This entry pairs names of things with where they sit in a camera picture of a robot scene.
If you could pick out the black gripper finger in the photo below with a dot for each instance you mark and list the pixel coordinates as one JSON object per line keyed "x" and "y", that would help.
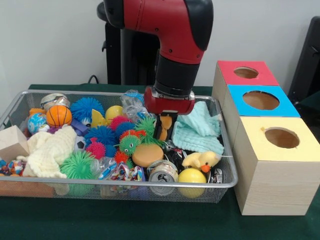
{"x": 158, "y": 127}
{"x": 172, "y": 125}

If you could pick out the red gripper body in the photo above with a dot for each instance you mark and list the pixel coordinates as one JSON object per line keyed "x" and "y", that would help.
{"x": 167, "y": 106}

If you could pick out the brown plush toy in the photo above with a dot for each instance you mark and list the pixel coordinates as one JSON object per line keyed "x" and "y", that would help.
{"x": 165, "y": 125}

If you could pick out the yellow rubber duck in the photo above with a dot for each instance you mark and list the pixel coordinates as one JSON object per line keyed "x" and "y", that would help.
{"x": 201, "y": 160}

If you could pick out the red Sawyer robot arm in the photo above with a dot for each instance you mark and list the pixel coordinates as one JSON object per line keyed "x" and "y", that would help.
{"x": 175, "y": 30}

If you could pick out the clear mesh bin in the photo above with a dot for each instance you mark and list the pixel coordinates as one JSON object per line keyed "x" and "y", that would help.
{"x": 226, "y": 192}

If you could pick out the wooden box with three holes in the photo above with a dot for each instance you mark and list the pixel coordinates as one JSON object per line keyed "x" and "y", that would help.
{"x": 270, "y": 175}

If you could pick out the mint green cloth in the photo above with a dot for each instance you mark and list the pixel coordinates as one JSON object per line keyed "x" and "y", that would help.
{"x": 200, "y": 132}

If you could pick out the orange foam disc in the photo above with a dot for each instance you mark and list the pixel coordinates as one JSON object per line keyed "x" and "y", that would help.
{"x": 147, "y": 155}

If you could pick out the silver soda can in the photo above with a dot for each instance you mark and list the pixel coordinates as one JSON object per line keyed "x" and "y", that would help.
{"x": 162, "y": 175}

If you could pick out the yellow ball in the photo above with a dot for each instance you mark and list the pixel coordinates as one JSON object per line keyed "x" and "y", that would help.
{"x": 192, "y": 178}

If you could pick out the blue spiky ball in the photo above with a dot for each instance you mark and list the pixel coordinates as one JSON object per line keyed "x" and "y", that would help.
{"x": 86, "y": 107}

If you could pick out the green spiky ball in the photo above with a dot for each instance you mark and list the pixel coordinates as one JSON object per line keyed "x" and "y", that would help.
{"x": 77, "y": 166}

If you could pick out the dark green table cloth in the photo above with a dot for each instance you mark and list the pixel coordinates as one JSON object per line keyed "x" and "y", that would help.
{"x": 150, "y": 220}

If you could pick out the orange toy basketball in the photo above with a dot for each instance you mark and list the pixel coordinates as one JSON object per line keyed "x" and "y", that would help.
{"x": 59, "y": 116}

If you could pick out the cream knitted cloth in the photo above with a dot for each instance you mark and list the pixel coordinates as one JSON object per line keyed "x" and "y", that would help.
{"x": 47, "y": 150}

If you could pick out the plain wooden block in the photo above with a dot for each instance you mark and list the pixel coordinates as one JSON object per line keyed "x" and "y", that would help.
{"x": 12, "y": 142}

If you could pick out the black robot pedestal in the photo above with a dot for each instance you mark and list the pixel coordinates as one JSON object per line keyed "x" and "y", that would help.
{"x": 125, "y": 55}

